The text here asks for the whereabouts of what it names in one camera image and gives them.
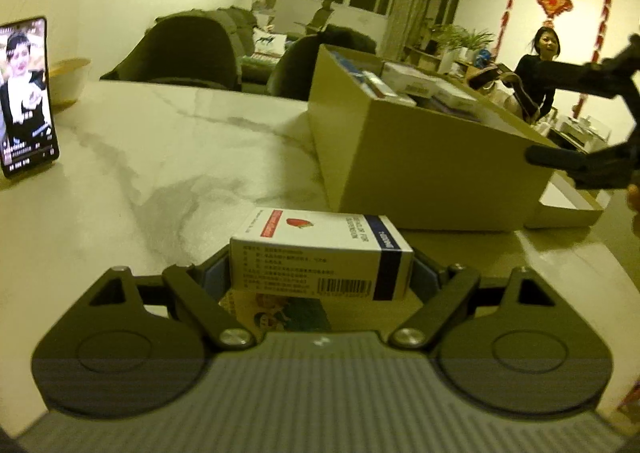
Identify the beige cartoon print box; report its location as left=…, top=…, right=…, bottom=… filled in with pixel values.
left=220, top=288, right=426, bottom=334

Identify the white bowl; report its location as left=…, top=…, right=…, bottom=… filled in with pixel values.
left=47, top=57, right=93, bottom=108

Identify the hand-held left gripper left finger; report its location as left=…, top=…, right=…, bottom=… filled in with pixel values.
left=57, top=253, right=256, bottom=351

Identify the office chair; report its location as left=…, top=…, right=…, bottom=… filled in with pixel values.
left=295, top=0, right=336, bottom=34

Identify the smartphone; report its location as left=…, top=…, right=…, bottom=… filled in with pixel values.
left=0, top=16, right=61, bottom=179

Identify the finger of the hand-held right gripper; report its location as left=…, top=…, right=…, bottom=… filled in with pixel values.
left=525, top=133, right=640, bottom=190
left=531, top=33, right=640, bottom=99

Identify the dark grey sofa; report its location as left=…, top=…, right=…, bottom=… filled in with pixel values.
left=200, top=6, right=287, bottom=84

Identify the red knot wall decoration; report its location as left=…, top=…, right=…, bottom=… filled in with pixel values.
left=537, top=0, right=574, bottom=27

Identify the dark upholstered chair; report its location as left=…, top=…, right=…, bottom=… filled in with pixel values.
left=267, top=26, right=378, bottom=99
left=100, top=13, right=241, bottom=91

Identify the potted plant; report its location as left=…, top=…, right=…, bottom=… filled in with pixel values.
left=432, top=23, right=496, bottom=64

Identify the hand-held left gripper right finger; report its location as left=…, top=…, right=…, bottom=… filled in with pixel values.
left=390, top=255, right=586, bottom=353

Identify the blue cartoon print box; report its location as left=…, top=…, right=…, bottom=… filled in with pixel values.
left=332, top=50, right=366, bottom=80

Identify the beige cardboard box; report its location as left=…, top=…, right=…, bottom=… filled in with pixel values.
left=306, top=44, right=562, bottom=232

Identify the brown handbag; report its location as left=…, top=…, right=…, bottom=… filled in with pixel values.
left=467, top=66, right=541, bottom=120

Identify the beige cardboard box lid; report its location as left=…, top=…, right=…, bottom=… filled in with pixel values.
left=524, top=172, right=606, bottom=230

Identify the red hanging string decoration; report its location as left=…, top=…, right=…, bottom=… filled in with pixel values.
left=500, top=0, right=522, bottom=59
left=592, top=0, right=617, bottom=64

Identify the white blue striped medicine box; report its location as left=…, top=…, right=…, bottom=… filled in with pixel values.
left=230, top=207, right=415, bottom=303

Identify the white printed pillow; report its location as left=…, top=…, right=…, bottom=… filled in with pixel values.
left=252, top=30, right=289, bottom=54

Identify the white appliance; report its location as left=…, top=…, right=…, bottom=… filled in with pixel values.
left=550, top=116, right=612, bottom=150

